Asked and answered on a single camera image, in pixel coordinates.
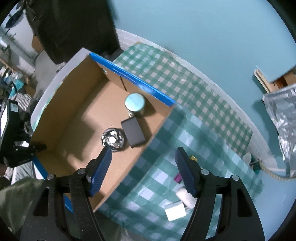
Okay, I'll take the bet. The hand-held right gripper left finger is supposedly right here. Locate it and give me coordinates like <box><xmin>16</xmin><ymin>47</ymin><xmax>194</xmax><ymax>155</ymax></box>
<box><xmin>20</xmin><ymin>146</ymin><xmax>113</xmax><ymax>241</ymax></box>

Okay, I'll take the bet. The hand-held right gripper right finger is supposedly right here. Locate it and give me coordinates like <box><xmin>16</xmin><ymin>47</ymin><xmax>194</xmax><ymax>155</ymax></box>
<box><xmin>174</xmin><ymin>147</ymin><xmax>265</xmax><ymax>241</ymax></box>

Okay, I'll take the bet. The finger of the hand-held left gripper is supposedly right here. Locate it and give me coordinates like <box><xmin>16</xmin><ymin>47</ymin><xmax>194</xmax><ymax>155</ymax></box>
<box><xmin>14</xmin><ymin>144</ymin><xmax>48</xmax><ymax>155</ymax></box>

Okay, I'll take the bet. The purple and gold metal bar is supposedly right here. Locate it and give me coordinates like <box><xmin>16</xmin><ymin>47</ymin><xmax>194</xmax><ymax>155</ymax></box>
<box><xmin>174</xmin><ymin>156</ymin><xmax>198</xmax><ymax>183</ymax></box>

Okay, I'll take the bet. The white oval case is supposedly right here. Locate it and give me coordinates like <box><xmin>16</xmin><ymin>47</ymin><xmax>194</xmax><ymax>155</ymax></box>
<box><xmin>176</xmin><ymin>186</ymin><xmax>195</xmax><ymax>209</ymax></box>

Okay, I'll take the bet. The black round lens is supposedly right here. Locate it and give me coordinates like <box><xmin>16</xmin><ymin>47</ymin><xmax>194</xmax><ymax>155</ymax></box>
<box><xmin>101</xmin><ymin>127</ymin><xmax>126</xmax><ymax>152</ymax></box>

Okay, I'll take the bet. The white cube charger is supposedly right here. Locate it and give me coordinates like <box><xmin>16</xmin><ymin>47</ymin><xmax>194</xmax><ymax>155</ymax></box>
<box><xmin>165</xmin><ymin>201</ymin><xmax>187</xmax><ymax>221</ymax></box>

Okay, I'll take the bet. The black rectangular box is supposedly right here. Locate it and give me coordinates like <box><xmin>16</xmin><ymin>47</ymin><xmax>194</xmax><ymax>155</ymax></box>
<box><xmin>121</xmin><ymin>116</ymin><xmax>147</xmax><ymax>148</ymax></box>

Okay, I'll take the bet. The brown cardboard box blue rim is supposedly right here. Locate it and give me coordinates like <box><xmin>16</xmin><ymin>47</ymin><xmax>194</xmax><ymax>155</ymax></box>
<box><xmin>30</xmin><ymin>52</ymin><xmax>176</xmax><ymax>210</ymax></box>

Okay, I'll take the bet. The green round tin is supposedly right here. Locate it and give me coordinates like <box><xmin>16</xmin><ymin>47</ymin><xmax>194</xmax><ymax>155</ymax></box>
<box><xmin>124</xmin><ymin>93</ymin><xmax>146</xmax><ymax>117</ymax></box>

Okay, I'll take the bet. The large-check green plastic tablecloth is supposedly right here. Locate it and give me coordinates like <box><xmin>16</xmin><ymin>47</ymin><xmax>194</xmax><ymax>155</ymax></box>
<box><xmin>98</xmin><ymin>103</ymin><xmax>264</xmax><ymax>239</ymax></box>

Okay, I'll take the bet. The black white striped cloth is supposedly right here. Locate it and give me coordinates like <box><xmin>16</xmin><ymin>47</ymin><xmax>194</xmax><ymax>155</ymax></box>
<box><xmin>8</xmin><ymin>93</ymin><xmax>35</xmax><ymax>112</ymax></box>

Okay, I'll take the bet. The person's green jacket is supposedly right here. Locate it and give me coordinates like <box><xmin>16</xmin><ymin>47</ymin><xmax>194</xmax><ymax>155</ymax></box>
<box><xmin>0</xmin><ymin>176</ymin><xmax>132</xmax><ymax>241</ymax></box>

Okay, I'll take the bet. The small green object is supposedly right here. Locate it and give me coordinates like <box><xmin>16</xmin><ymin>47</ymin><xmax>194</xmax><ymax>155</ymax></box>
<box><xmin>251</xmin><ymin>162</ymin><xmax>262</xmax><ymax>176</ymax></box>

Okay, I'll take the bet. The brown cardboard carton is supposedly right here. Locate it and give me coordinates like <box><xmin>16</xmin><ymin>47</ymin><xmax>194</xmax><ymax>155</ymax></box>
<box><xmin>31</xmin><ymin>35</ymin><xmax>44</xmax><ymax>54</ymax></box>

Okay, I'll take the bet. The small-check green cloth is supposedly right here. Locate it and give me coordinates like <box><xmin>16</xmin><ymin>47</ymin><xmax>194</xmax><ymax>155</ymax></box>
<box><xmin>113</xmin><ymin>42</ymin><xmax>253</xmax><ymax>149</ymax></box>

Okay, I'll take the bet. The silver foil sheet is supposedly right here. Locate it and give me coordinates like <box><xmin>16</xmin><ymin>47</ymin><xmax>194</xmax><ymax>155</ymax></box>
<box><xmin>262</xmin><ymin>85</ymin><xmax>296</xmax><ymax>178</ymax></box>

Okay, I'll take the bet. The black hanging cloth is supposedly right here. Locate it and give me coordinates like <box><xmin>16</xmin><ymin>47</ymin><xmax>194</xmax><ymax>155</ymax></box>
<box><xmin>24</xmin><ymin>0</ymin><xmax>121</xmax><ymax>65</ymax></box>

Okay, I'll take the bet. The grey braided hose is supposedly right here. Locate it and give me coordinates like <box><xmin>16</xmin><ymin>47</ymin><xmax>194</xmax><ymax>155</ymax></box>
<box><xmin>261</xmin><ymin>160</ymin><xmax>296</xmax><ymax>181</ymax></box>

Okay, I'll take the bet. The wooden frame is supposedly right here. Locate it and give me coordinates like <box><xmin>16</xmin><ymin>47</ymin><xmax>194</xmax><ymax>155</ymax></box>
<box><xmin>254</xmin><ymin>66</ymin><xmax>296</xmax><ymax>94</ymax></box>

